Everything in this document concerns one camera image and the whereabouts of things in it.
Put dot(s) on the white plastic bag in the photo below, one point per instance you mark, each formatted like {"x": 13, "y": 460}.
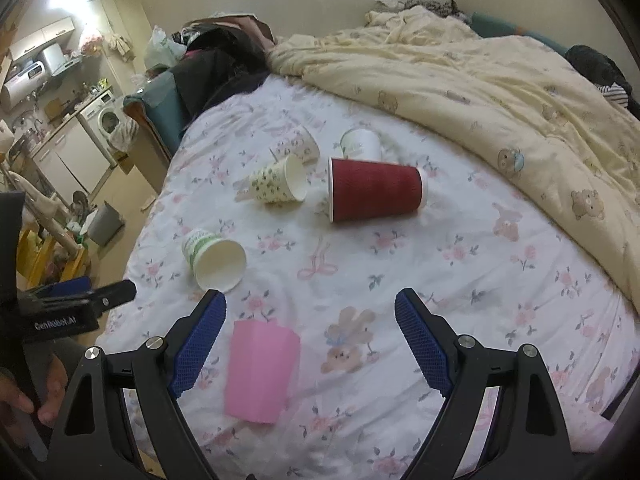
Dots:
{"x": 162, "y": 50}

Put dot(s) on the person's left hand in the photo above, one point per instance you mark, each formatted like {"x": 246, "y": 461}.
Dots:
{"x": 40, "y": 389}

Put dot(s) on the white paper cup green logo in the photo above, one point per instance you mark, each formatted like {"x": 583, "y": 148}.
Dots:
{"x": 361, "y": 144}

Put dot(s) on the red ribbed paper cup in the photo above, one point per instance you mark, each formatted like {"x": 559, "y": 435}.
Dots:
{"x": 360, "y": 190}

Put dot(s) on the cream patterned paper cup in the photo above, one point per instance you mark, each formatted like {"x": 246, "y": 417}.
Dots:
{"x": 281, "y": 182}

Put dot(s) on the pink faceted cup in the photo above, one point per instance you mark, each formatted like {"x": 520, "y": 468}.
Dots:
{"x": 263, "y": 357}

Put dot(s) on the white kitchen cabinet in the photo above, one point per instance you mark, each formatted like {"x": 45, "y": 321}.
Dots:
{"x": 70, "y": 161}

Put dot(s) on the grey trash bin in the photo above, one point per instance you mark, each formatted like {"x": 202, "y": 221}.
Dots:
{"x": 105, "y": 224}

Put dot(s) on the cream bear print duvet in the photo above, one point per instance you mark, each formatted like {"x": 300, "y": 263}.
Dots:
{"x": 510, "y": 100}

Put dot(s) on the pink patterned paper cup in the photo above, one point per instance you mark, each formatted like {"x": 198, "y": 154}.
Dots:
{"x": 298, "y": 142}

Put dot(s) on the white washing machine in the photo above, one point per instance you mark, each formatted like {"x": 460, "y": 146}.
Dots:
{"x": 100, "y": 117}

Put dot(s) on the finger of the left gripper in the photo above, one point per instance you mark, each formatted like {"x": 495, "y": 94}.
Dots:
{"x": 107, "y": 297}

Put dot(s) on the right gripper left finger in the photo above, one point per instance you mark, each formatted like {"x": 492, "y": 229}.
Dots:
{"x": 93, "y": 439}

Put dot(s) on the black clothes pile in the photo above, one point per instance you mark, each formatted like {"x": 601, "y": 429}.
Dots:
{"x": 225, "y": 55}

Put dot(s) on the white floral bed sheet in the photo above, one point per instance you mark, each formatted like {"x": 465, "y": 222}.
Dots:
{"x": 479, "y": 254}

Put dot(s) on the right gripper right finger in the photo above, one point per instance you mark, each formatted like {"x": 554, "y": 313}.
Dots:
{"x": 527, "y": 436}

